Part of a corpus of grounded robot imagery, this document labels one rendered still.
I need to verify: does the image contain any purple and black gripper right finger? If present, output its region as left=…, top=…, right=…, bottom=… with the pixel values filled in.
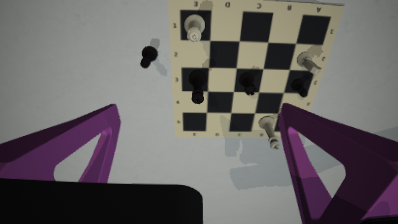
left=278, top=103, right=398, bottom=224

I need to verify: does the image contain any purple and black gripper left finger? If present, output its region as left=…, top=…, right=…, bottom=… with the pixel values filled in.
left=0, top=104, right=121, bottom=183

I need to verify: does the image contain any black and cream chessboard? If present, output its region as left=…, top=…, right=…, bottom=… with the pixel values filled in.
left=168, top=0, right=345, bottom=138

